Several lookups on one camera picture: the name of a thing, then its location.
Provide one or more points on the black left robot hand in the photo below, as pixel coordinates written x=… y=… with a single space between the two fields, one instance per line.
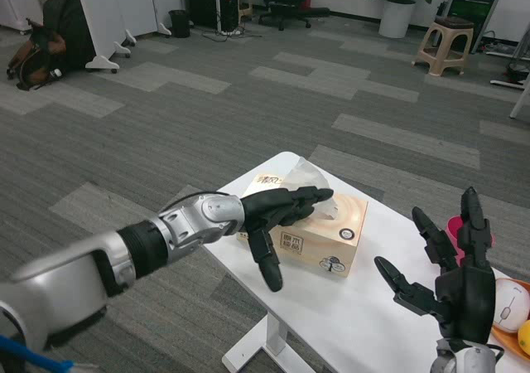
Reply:
x=273 y=209

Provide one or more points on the orange plate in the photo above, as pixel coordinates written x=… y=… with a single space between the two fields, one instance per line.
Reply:
x=507 y=342

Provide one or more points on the black waste bin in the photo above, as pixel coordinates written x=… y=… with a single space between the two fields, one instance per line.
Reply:
x=179 y=22

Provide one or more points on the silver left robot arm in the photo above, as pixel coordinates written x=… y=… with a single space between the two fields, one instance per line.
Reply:
x=211 y=215

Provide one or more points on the yellow lemon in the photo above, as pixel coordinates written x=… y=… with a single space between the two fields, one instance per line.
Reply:
x=525 y=335

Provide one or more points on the white storage cabinet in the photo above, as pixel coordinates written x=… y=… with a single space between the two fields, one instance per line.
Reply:
x=16 y=0

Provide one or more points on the pink plastic cup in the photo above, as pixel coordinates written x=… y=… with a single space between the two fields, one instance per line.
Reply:
x=453 y=228

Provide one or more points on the white table leg frame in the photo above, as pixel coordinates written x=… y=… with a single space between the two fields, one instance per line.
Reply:
x=273 y=331

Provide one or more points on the brown backpack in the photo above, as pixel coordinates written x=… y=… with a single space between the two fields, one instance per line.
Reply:
x=33 y=62

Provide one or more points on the white partition panel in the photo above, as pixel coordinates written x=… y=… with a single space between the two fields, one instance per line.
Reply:
x=112 y=12

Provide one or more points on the white office desk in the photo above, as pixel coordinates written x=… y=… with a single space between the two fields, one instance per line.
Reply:
x=519 y=99

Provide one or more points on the black rack with green light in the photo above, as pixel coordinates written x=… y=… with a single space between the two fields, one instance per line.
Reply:
x=476 y=4

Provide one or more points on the black computer tower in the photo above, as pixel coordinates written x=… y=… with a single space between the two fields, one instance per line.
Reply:
x=203 y=0

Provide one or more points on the beige tissue box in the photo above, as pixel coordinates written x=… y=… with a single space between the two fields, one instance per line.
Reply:
x=331 y=240

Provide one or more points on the black office chair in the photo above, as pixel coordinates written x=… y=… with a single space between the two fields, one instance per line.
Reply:
x=290 y=0

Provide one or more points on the person in dark clothes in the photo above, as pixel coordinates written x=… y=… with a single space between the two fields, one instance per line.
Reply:
x=74 y=29

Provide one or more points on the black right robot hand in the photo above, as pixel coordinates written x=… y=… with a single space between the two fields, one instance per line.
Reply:
x=468 y=302

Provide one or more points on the white computer mouse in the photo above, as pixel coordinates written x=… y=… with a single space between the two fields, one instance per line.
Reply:
x=511 y=302

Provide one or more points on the white power strip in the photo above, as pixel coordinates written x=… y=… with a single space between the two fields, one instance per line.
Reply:
x=229 y=32

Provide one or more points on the beige plastic stool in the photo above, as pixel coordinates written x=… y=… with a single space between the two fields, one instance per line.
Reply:
x=445 y=37

